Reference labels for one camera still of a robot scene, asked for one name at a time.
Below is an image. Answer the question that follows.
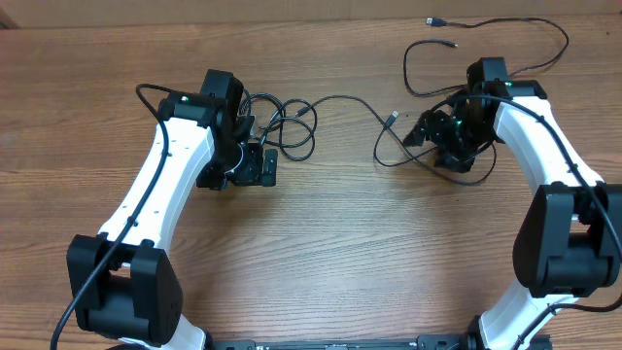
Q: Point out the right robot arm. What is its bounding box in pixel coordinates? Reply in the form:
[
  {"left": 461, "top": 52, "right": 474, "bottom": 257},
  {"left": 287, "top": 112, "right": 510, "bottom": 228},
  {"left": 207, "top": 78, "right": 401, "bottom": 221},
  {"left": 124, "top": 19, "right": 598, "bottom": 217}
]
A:
[{"left": 403, "top": 57, "right": 621, "bottom": 349}]

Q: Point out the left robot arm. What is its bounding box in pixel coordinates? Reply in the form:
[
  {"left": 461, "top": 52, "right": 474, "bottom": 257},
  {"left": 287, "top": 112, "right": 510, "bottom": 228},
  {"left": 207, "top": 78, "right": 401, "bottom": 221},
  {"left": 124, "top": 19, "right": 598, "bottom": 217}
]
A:
[{"left": 51, "top": 69, "right": 278, "bottom": 349}]

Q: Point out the short black cable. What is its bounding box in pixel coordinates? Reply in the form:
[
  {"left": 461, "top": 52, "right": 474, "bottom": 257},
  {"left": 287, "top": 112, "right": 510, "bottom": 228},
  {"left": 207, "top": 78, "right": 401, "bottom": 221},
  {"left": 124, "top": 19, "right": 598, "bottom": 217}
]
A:
[
  {"left": 238, "top": 91, "right": 319, "bottom": 162},
  {"left": 294, "top": 94, "right": 498, "bottom": 187}
]

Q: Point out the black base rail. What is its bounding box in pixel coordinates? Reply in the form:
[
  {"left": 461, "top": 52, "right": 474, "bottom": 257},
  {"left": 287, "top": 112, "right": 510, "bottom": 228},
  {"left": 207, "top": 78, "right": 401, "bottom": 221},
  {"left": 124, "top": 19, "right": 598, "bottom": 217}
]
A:
[{"left": 208, "top": 334, "right": 484, "bottom": 350}]

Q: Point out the long black USB cable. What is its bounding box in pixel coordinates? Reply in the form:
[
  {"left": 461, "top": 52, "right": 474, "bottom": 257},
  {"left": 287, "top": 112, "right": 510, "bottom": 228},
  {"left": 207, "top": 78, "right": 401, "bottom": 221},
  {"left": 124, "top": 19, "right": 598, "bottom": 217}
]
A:
[{"left": 402, "top": 17, "right": 570, "bottom": 98}]

